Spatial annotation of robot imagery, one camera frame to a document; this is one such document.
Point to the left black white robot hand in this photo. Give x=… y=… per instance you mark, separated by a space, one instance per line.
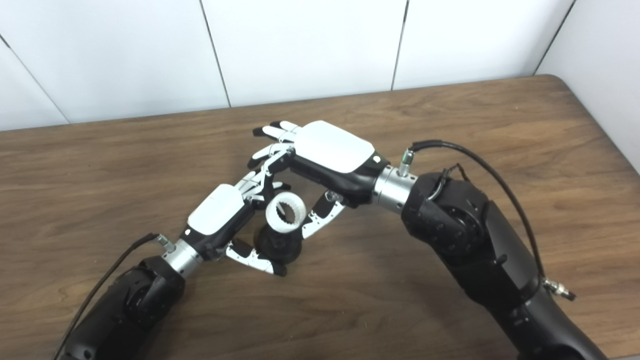
x=215 y=210

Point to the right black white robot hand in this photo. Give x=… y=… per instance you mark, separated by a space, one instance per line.
x=335 y=147

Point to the round black part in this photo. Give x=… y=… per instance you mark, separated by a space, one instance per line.
x=280 y=247

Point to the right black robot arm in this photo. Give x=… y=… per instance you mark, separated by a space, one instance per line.
x=460 y=225

